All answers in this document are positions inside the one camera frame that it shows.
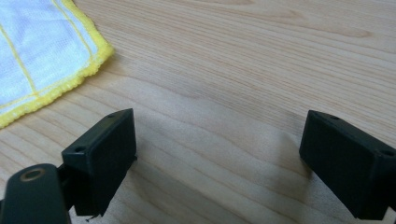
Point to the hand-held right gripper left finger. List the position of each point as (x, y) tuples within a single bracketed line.
[(102, 155)]

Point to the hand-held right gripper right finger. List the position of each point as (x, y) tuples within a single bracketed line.
[(345, 161)]

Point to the white cloth with yellow edge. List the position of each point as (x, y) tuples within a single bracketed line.
[(46, 49)]

